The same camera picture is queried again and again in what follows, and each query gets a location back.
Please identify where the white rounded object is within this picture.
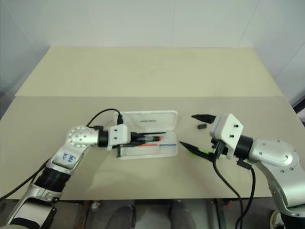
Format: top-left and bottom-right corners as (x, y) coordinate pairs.
(270, 209), (284, 227)

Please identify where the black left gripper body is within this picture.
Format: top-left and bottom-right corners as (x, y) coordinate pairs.
(116, 131), (140, 158)

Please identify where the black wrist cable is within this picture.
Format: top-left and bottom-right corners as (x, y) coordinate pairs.
(86, 109), (124, 131)
(213, 152), (245, 229)

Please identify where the dark grey rounded shape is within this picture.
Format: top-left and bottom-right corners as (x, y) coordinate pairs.
(108, 204), (137, 229)

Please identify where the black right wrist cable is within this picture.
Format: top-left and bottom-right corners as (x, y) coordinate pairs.
(213, 152), (245, 229)

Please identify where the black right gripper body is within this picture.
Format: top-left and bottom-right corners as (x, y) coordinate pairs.
(209, 133), (230, 160)

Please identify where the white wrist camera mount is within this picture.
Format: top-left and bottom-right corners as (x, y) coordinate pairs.
(107, 125), (132, 151)
(209, 113), (244, 160)

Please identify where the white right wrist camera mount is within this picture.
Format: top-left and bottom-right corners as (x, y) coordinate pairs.
(209, 113), (244, 160)

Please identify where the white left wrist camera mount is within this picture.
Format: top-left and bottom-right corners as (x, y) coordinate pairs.
(107, 125), (132, 151)

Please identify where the white plastic pencil case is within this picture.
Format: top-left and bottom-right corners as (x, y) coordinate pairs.
(113, 110), (179, 160)

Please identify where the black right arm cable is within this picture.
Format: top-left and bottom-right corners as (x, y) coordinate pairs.
(235, 159), (257, 229)

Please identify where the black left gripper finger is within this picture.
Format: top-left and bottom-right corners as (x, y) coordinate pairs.
(120, 140), (146, 147)
(132, 130), (167, 138)

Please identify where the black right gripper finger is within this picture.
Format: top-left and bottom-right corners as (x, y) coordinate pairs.
(179, 141), (216, 163)
(191, 114), (217, 124)

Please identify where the green marker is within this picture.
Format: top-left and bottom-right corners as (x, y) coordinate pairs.
(189, 148), (213, 157)

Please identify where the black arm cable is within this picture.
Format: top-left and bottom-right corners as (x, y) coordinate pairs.
(235, 159), (257, 229)
(0, 164), (48, 201)

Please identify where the red marker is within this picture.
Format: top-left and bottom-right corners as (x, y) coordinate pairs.
(137, 135), (164, 143)

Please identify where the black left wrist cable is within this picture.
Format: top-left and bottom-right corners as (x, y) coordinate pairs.
(86, 109), (124, 131)

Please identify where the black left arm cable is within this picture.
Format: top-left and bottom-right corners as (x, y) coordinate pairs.
(0, 164), (48, 201)

